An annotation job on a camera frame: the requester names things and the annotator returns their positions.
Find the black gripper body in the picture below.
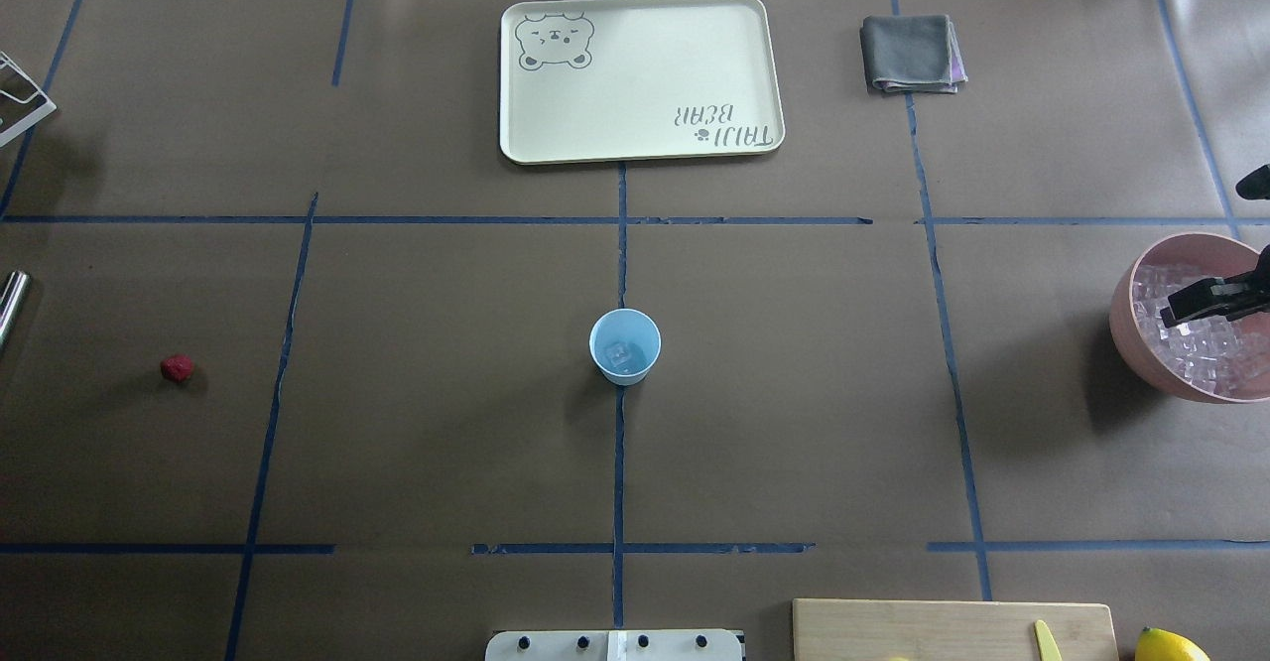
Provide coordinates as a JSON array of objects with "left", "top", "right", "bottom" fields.
[{"left": 1234, "top": 165, "right": 1270, "bottom": 320}]

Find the blue plastic cup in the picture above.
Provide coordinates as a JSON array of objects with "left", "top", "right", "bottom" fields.
[{"left": 588, "top": 308, "right": 662, "bottom": 388}]

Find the clear ice cube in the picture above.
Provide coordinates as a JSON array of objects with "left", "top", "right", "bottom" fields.
[{"left": 605, "top": 341, "right": 641, "bottom": 370}]

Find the pile of ice cubes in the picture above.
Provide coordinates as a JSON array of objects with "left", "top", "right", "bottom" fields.
[{"left": 1130, "top": 264, "right": 1269, "bottom": 399}]

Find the pink bowl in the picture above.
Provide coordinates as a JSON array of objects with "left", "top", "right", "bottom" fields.
[{"left": 1107, "top": 233, "right": 1267, "bottom": 404}]

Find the yellow lemon right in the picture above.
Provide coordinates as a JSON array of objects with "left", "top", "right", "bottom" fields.
[{"left": 1133, "top": 625, "right": 1210, "bottom": 661}]

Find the yellow knife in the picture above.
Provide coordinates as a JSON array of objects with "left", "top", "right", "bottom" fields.
[{"left": 1034, "top": 619, "right": 1063, "bottom": 661}]

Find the grey folded cloth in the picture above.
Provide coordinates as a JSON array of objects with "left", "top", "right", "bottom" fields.
[{"left": 860, "top": 14, "right": 969, "bottom": 94}]

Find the wooden cutting board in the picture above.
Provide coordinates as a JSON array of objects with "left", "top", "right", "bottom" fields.
[{"left": 791, "top": 597, "right": 1120, "bottom": 660}]

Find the beige bear tray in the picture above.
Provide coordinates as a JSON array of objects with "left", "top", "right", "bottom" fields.
[{"left": 499, "top": 0, "right": 786, "bottom": 165}]

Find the red strawberry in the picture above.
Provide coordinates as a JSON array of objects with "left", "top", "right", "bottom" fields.
[{"left": 159, "top": 353, "right": 196, "bottom": 384}]

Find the white camera pole base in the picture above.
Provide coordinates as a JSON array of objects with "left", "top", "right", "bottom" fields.
[{"left": 484, "top": 628, "right": 747, "bottom": 660}]

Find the white wire cup rack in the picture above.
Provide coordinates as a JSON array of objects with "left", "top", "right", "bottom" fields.
[{"left": 0, "top": 52, "right": 58, "bottom": 147}]

